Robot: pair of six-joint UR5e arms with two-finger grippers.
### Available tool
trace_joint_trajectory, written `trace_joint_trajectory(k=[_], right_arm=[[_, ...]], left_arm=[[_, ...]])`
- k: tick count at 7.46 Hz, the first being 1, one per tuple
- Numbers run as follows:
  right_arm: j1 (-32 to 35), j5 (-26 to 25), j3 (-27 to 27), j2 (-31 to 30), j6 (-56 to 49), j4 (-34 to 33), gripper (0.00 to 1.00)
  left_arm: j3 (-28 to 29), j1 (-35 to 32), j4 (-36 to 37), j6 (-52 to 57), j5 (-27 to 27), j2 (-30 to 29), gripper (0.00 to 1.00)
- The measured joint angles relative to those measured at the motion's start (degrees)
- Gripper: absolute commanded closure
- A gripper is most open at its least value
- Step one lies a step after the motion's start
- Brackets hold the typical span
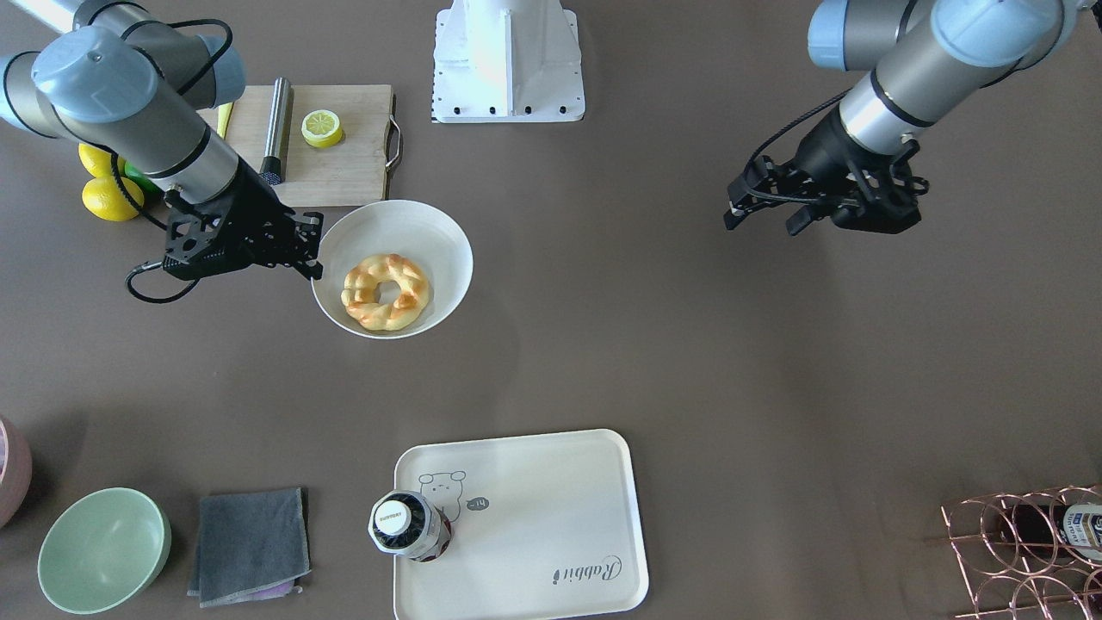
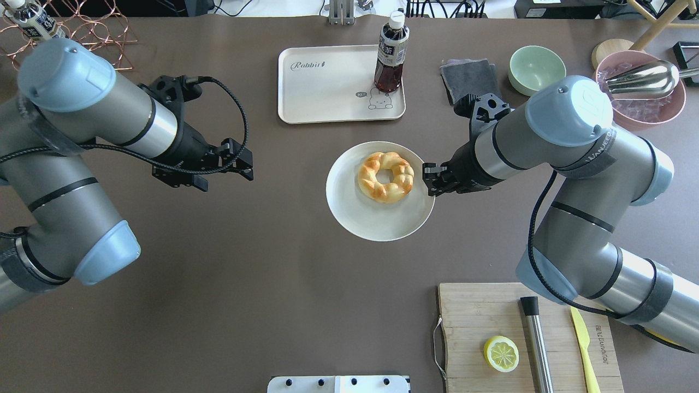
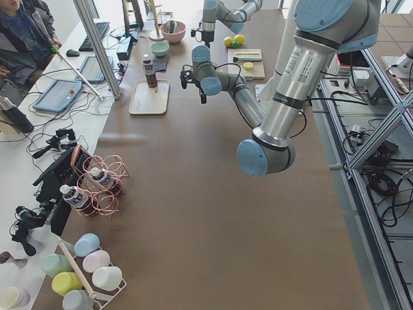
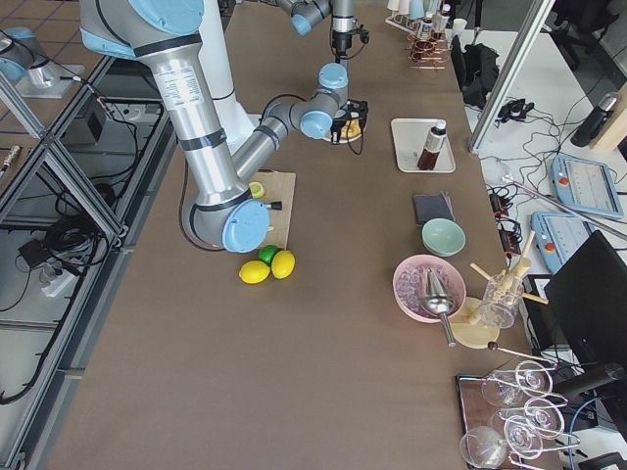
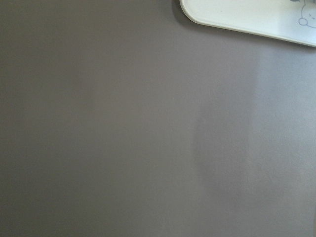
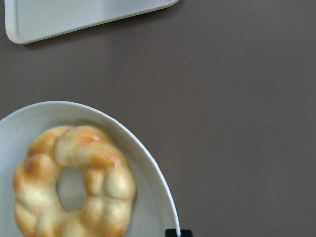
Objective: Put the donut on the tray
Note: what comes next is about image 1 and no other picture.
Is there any upper yellow lemon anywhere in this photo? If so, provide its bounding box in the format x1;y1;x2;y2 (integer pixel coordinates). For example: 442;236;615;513
77;144;125;180

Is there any grey folded cloth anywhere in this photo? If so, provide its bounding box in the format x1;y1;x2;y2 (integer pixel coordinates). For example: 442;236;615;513
188;487;312;608

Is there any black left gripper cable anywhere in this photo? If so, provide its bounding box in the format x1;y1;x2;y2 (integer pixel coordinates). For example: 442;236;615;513
745;89;853;173

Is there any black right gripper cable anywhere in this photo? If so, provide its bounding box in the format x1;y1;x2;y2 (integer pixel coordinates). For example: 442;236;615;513
108;17;235;305

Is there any mint green bowl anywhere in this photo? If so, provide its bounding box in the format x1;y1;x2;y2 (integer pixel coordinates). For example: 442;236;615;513
37;487;172;614

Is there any bottle in wire rack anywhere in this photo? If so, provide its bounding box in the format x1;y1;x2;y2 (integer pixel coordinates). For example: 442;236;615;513
1000;503;1101;565

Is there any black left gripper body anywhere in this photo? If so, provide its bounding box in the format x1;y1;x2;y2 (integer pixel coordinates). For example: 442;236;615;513
757;110;929;233

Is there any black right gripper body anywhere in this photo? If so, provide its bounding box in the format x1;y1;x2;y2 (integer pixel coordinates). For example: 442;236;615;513
162;160;298;280

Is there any copper wire bottle rack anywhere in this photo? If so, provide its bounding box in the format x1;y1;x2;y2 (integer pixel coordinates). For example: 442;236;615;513
940;485;1101;619

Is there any steel muddler rod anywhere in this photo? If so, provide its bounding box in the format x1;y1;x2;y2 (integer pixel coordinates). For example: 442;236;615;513
259;76;293;187

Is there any dark tea bottle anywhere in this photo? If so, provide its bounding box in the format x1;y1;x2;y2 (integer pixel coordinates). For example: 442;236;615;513
367;490;453;562

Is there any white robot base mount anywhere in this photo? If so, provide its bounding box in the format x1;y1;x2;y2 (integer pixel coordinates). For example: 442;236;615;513
430;1;586;123

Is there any lower yellow lemon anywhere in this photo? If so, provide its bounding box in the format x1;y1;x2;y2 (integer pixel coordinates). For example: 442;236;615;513
82;177;139;222

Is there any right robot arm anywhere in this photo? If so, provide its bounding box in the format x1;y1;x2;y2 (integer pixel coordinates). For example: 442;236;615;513
3;1;323;280

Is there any pink bowl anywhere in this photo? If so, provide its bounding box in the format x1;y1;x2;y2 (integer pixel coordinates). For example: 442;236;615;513
1;416;33;527

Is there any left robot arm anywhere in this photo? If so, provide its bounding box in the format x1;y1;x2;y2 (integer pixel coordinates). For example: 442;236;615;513
724;1;1099;235

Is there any yellow plastic knife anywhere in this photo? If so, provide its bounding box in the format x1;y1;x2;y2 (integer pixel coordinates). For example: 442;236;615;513
215;102;235;139

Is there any twisted glazed donut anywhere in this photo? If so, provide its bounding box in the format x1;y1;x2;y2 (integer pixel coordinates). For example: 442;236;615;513
341;252;430;331

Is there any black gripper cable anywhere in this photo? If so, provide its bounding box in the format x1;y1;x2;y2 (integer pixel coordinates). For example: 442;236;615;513
108;17;235;305
745;89;853;173

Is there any yellow lemon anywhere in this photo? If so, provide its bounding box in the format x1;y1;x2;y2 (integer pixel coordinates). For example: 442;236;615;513
82;177;139;222
77;144;125;180

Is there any white plate bowl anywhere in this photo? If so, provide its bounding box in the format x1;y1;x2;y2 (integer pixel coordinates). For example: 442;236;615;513
312;200;474;340

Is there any green lime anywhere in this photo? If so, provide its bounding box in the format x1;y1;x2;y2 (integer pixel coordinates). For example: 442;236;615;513
122;161;162;195

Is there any cream rabbit tray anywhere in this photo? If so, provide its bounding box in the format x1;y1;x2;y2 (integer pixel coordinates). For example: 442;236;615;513
393;429;650;619

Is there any half lemon slice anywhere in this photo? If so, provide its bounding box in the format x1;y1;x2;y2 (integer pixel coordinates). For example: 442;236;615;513
300;109;345;149

